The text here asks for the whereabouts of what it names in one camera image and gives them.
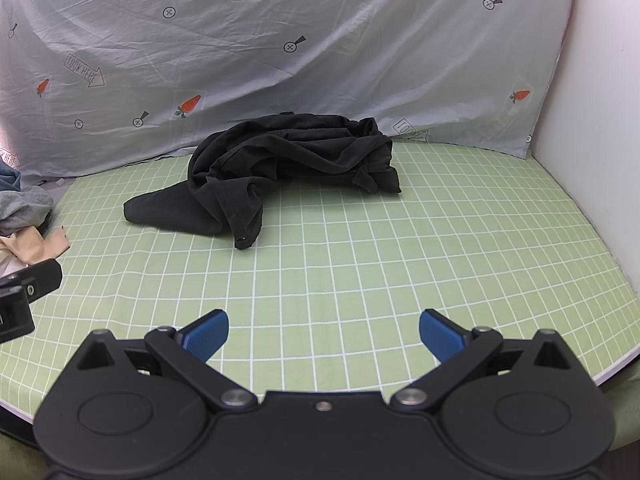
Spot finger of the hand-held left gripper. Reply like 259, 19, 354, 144
0, 260, 63, 305

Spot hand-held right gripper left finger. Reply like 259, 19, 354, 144
75, 309, 258, 413

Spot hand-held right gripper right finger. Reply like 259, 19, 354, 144
390, 309, 576, 416

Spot black pants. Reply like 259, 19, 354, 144
123, 112, 402, 250

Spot beige garment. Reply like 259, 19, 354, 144
0, 225, 71, 267

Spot grey sweatshirt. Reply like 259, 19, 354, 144
0, 187, 55, 236

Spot dark blue garment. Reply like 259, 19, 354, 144
0, 162, 22, 195

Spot green checked mat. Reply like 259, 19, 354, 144
0, 137, 640, 441

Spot grey printed sheet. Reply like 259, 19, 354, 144
0, 0, 581, 188

